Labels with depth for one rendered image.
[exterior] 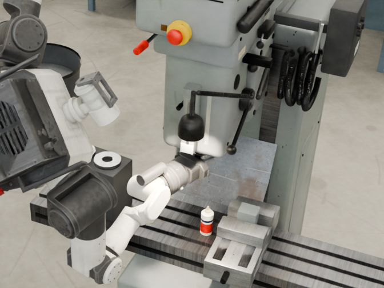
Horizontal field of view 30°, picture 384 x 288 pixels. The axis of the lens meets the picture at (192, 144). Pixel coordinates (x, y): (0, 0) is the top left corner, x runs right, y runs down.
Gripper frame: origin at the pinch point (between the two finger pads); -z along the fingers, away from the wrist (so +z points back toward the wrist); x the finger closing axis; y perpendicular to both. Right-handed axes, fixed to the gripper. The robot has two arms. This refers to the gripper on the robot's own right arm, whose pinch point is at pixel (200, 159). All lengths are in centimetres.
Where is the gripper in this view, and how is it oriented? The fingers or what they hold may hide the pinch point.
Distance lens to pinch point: 222.9
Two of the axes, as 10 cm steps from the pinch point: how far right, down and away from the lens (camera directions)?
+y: -0.6, 8.4, 5.4
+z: -6.5, 3.8, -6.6
